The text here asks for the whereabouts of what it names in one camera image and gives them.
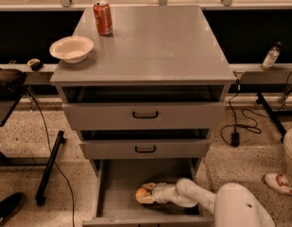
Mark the white paper bowl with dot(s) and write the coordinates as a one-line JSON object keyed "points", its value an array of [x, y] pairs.
{"points": [[72, 49]]}

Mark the grey top drawer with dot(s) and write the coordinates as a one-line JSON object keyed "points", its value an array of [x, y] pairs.
{"points": [[143, 116]]}

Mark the black table frame leg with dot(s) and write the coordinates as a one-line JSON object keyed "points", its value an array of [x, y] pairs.
{"points": [[37, 161]]}

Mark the black shoe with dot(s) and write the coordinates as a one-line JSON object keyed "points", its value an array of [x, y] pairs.
{"points": [[9, 206]]}

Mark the red soda can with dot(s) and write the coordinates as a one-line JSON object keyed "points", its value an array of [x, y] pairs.
{"points": [[103, 18]]}

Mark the grey drawer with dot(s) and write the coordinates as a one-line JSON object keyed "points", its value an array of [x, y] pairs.
{"points": [[114, 196], [143, 116], [145, 149]]}

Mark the grey middle drawer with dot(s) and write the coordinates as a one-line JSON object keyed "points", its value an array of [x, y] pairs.
{"points": [[145, 149]]}

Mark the yellow black tape measure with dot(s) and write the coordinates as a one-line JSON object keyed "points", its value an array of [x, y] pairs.
{"points": [[35, 64]]}

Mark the grey bottom drawer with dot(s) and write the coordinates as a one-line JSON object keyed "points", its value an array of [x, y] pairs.
{"points": [[114, 196]]}

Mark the white red sneaker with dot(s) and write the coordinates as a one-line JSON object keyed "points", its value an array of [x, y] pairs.
{"points": [[279, 183]]}

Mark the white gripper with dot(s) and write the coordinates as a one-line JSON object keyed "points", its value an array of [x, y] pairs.
{"points": [[158, 193]]}

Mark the beige trouser leg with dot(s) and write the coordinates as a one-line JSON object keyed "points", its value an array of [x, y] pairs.
{"points": [[287, 145]]}

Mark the clear plastic bottle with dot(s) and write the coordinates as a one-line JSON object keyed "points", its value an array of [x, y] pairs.
{"points": [[272, 55]]}

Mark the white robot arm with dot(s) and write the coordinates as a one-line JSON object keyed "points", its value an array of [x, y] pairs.
{"points": [[233, 205]]}

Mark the black stand leg right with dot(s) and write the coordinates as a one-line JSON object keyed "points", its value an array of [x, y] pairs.
{"points": [[274, 118]]}

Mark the orange fruit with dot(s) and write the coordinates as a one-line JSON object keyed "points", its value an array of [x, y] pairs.
{"points": [[140, 193]]}

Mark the grey drawer cabinet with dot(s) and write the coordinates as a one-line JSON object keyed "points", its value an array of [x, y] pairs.
{"points": [[162, 54]]}

